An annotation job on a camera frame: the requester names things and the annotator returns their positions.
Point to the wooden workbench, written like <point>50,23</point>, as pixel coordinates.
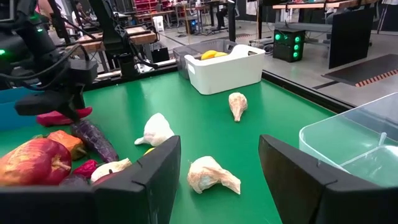
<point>144,37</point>

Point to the white stool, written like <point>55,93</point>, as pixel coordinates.
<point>158,23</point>

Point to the black upright panel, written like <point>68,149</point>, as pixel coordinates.
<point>351,37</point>

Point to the red and yellow apple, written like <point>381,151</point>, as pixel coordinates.
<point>31,161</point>

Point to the white garlic bulb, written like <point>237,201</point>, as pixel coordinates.
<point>155,130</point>

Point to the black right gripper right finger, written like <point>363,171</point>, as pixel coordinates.
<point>326,202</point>

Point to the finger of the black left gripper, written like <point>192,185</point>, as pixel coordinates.
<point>40,104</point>
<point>74,102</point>

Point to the red storage shelves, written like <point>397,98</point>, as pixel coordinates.
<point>146,6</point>

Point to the pale tan garlic bulb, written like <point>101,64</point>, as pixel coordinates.
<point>211,174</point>
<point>237,104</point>

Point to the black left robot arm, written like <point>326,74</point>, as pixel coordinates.
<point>105,28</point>

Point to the clear plastic basket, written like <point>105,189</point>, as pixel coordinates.
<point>335,137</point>

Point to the long red pepper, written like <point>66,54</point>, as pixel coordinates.
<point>53,118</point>

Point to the small red pepper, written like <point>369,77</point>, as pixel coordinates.
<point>85,168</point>

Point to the black diagonal frame brace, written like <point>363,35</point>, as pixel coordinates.
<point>57,21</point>

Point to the white plastic basket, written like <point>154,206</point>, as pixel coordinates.
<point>224,73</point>

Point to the black computer with green lights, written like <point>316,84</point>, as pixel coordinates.
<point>289,45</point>

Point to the blue plastic basket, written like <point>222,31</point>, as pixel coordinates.
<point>7,109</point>

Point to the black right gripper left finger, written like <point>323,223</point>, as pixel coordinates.
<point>93,205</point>

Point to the black striped floor strip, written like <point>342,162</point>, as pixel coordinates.
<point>367,70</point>

